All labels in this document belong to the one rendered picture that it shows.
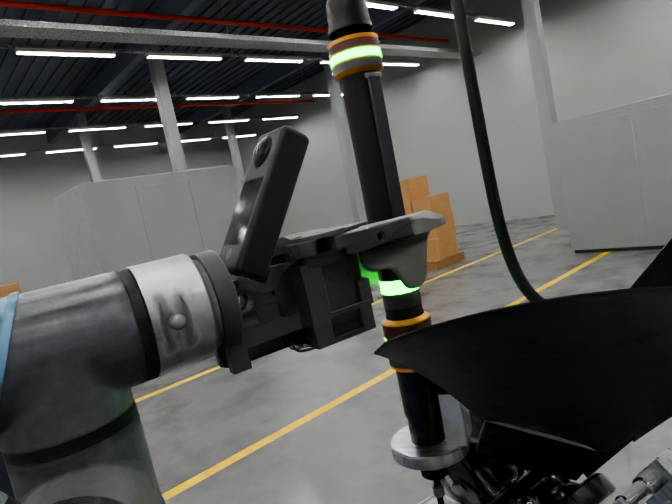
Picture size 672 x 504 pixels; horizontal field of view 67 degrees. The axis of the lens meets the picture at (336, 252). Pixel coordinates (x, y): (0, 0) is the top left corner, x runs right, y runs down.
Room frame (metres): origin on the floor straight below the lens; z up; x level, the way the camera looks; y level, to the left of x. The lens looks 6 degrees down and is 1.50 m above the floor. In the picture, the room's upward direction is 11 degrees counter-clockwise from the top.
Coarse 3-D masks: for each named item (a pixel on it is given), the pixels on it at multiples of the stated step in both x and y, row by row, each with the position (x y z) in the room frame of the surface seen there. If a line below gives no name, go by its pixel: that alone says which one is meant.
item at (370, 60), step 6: (354, 60) 0.42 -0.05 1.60; (360, 60) 0.42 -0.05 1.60; (366, 60) 0.42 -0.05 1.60; (372, 60) 0.42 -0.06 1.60; (378, 60) 0.43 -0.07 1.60; (336, 66) 0.43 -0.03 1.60; (342, 66) 0.42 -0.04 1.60; (348, 66) 0.42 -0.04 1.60; (354, 66) 0.42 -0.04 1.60; (336, 72) 0.43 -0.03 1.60
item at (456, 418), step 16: (448, 400) 0.42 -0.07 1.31; (448, 416) 0.42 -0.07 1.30; (464, 416) 0.42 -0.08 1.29; (400, 432) 0.46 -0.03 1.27; (448, 432) 0.42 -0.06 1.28; (464, 432) 0.41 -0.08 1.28; (400, 448) 0.43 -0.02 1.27; (416, 448) 0.43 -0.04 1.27; (432, 448) 0.42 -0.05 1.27; (448, 448) 0.41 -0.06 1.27; (464, 448) 0.42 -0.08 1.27; (400, 464) 0.42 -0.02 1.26; (416, 464) 0.41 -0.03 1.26; (432, 464) 0.41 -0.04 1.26; (448, 464) 0.41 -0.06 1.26
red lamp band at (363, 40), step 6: (366, 36) 0.42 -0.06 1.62; (372, 36) 0.42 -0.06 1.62; (342, 42) 0.42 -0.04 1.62; (348, 42) 0.42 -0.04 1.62; (354, 42) 0.42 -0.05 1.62; (360, 42) 0.42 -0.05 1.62; (366, 42) 0.42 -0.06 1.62; (372, 42) 0.42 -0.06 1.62; (378, 42) 0.43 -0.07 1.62; (330, 48) 0.43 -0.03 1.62; (336, 48) 0.43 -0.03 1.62; (342, 48) 0.42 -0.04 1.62; (330, 54) 0.43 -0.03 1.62
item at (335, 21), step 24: (336, 0) 0.43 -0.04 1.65; (360, 0) 0.43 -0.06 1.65; (336, 24) 0.43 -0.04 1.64; (360, 24) 0.45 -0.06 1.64; (408, 384) 0.43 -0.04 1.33; (432, 384) 0.43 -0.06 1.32; (408, 408) 0.43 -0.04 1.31; (432, 408) 0.42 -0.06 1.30; (432, 432) 0.42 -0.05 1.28; (432, 480) 0.43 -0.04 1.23
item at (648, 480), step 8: (648, 472) 0.58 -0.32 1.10; (656, 472) 0.58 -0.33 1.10; (640, 480) 0.56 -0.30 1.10; (648, 480) 0.56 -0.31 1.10; (656, 480) 0.57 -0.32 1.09; (632, 488) 0.54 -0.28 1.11; (640, 488) 0.55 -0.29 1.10; (648, 488) 0.56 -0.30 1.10; (656, 488) 0.57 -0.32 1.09; (624, 496) 0.53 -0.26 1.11; (632, 496) 0.53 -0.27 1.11; (640, 496) 0.54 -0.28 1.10
